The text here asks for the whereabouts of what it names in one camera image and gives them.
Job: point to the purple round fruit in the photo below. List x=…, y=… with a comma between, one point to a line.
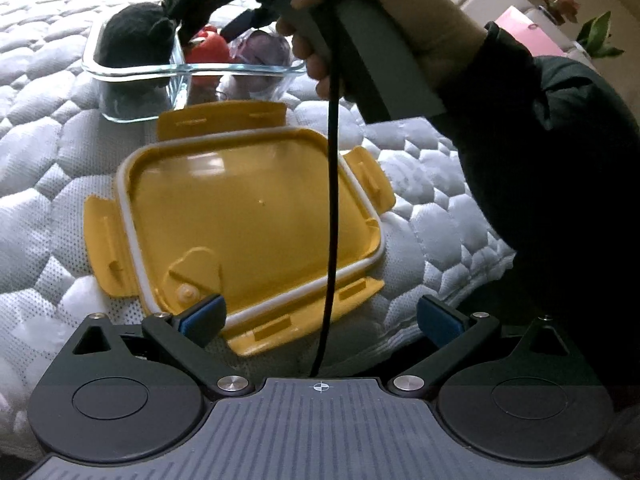
x=267, y=50

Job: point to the white quilted mattress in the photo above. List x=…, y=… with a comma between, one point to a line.
x=45, y=185

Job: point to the red round fruit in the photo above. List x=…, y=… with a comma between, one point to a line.
x=210, y=50

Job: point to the clear glass container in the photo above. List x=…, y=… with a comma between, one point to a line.
x=145, y=95

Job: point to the person's right forearm black sleeve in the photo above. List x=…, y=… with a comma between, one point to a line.
x=560, y=160

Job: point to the green leafy plant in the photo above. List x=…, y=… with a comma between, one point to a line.
x=600, y=35

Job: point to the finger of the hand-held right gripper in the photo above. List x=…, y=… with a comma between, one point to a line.
x=245, y=22
x=187, y=15

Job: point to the black fuzzy ball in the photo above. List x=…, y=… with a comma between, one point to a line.
x=132, y=35

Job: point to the pink paper sheet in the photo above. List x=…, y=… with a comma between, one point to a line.
x=515, y=22

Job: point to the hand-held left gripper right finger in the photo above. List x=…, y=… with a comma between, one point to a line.
x=439, y=321

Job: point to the yellow plastic container lid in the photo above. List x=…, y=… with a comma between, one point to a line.
x=240, y=210

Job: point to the person's right hand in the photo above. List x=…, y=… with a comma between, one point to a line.
x=425, y=20

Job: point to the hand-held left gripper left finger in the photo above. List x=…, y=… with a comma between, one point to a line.
x=202, y=319

